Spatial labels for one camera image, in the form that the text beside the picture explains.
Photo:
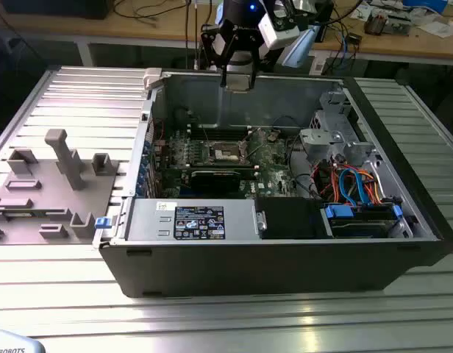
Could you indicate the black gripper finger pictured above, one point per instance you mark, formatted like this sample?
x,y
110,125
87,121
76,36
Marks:
x,y
253,79
223,75

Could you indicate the CPU with silver top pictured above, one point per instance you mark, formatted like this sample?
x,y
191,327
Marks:
x,y
238,84

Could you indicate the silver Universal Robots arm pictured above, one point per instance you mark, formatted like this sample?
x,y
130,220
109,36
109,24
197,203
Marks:
x,y
298,49

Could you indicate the CPU socket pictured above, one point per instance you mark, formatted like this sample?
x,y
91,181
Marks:
x,y
226,154

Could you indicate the grey case latch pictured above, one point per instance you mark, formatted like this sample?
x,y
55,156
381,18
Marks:
x,y
153,78

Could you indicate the black tower box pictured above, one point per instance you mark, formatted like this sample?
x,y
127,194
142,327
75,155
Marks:
x,y
326,35

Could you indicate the green motherboard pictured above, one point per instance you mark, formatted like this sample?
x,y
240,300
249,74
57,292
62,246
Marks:
x,y
270,165

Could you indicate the silver drive cage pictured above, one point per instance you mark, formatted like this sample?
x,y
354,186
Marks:
x,y
318,139

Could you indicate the wooden desk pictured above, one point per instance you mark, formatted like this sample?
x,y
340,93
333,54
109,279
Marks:
x,y
145,27

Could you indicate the small black adapter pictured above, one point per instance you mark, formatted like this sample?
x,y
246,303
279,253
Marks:
x,y
354,38

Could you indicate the copper coil device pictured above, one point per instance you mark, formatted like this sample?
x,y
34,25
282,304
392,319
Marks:
x,y
375,24

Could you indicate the small metal box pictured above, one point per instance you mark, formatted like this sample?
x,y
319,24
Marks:
x,y
399,25

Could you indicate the silver power supply unit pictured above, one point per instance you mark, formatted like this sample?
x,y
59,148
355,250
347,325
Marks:
x,y
145,220

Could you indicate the black equipment box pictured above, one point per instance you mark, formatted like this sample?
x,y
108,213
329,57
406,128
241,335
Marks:
x,y
57,9

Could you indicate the hard disk in blue carrier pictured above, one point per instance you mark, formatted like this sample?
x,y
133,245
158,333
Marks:
x,y
359,224

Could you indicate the blue box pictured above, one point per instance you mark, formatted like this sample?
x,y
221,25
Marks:
x,y
425,3

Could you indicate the white paper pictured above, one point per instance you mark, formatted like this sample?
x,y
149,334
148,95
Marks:
x,y
434,29

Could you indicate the blue plastic clip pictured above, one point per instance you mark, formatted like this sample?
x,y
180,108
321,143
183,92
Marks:
x,y
102,223

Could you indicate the black PC case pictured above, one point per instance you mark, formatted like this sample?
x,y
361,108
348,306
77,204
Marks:
x,y
248,272

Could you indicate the grey parts rack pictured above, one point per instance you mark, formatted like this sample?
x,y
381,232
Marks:
x,y
46,191

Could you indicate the pale teach pendant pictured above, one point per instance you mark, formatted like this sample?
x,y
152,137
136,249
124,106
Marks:
x,y
9,342

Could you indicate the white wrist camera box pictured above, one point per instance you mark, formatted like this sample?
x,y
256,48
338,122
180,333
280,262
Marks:
x,y
279,31

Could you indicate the wrist camera with circuit board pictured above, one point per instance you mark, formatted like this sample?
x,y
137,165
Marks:
x,y
289,16

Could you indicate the silver metal bracket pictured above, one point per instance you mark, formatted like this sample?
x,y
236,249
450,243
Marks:
x,y
335,104

